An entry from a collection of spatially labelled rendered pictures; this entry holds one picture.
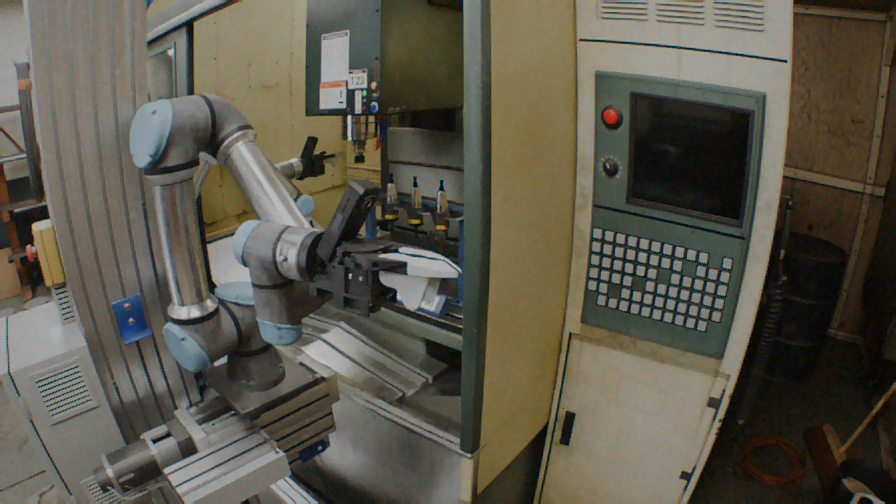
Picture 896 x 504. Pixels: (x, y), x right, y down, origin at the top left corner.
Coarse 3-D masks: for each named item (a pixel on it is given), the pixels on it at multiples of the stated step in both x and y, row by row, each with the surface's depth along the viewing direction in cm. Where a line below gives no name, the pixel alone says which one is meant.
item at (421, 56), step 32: (320, 0) 170; (352, 0) 160; (384, 0) 153; (416, 0) 166; (448, 0) 176; (320, 32) 174; (352, 32) 164; (384, 32) 158; (416, 32) 170; (448, 32) 185; (320, 64) 179; (352, 64) 169; (384, 64) 162; (416, 64) 175; (448, 64) 190; (352, 96) 173; (384, 96) 166; (416, 96) 179; (448, 96) 194
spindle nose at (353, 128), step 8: (344, 120) 196; (352, 120) 195; (360, 120) 195; (368, 120) 196; (376, 120) 200; (344, 128) 197; (352, 128) 196; (360, 128) 196; (368, 128) 197; (376, 128) 201; (344, 136) 199; (352, 136) 197; (360, 136) 197; (368, 136) 199; (376, 136) 203
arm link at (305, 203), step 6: (270, 162) 150; (276, 168) 153; (282, 174) 155; (282, 180) 155; (288, 180) 158; (288, 186) 157; (294, 186) 161; (294, 192) 160; (300, 192) 163; (294, 198) 161; (300, 198) 162; (306, 198) 162; (312, 198) 165; (300, 204) 161; (306, 204) 163; (312, 204) 165; (306, 210) 164; (312, 210) 166; (306, 216) 165
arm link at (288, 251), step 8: (288, 232) 67; (296, 232) 66; (304, 232) 66; (280, 240) 66; (288, 240) 66; (296, 240) 65; (280, 248) 66; (288, 248) 65; (296, 248) 65; (280, 256) 65; (288, 256) 65; (296, 256) 65; (280, 264) 66; (288, 264) 65; (296, 264) 65; (288, 272) 66; (296, 272) 65; (304, 280) 67
